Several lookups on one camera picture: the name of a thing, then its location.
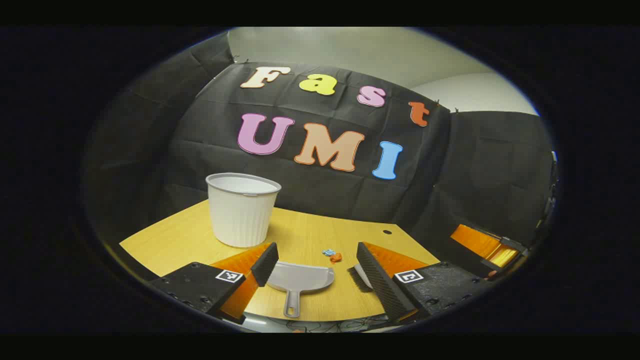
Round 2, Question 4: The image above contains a white ribbed garbage bin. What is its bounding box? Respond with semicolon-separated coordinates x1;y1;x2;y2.
205;172;282;248

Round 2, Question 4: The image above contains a wooden desktop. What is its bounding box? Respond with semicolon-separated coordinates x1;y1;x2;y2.
119;200;441;322

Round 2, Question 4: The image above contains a grey plastic dustpan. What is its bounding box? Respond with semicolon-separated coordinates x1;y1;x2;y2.
266;261;335;319

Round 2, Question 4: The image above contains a small grey broom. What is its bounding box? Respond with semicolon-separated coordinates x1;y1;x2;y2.
347;263;373;293

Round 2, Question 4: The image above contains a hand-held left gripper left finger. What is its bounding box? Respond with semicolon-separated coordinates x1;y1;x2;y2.
149;242;280;326

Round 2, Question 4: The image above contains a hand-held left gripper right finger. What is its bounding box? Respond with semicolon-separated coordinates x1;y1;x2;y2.
356;241;496;325

